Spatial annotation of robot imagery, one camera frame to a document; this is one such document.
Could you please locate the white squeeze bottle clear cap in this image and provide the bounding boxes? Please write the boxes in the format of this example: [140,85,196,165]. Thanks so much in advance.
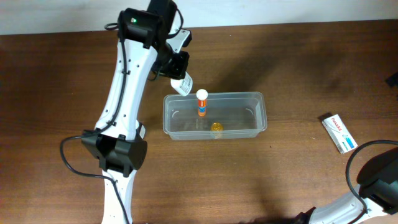
[170,72,193,96]

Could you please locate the orange tube white cap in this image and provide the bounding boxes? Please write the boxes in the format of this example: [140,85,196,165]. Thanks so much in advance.
[196,89,208,116]

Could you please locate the small gold lid jar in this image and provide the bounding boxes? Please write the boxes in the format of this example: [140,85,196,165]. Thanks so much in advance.
[211,122,224,139]

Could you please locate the dark bottle white cap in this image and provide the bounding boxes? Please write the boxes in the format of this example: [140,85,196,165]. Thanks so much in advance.
[136,120,146,139]

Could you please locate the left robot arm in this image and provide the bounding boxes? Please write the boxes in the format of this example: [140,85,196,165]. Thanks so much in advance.
[81,0,193,223]

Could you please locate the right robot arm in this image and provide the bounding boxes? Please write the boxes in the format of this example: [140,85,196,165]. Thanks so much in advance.
[293,147,397,224]

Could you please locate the clear plastic container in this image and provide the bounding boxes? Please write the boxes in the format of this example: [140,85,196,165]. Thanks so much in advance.
[163,92,267,140]

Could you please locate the white Panadol box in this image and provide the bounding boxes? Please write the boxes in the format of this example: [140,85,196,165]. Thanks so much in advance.
[322,114,358,154]

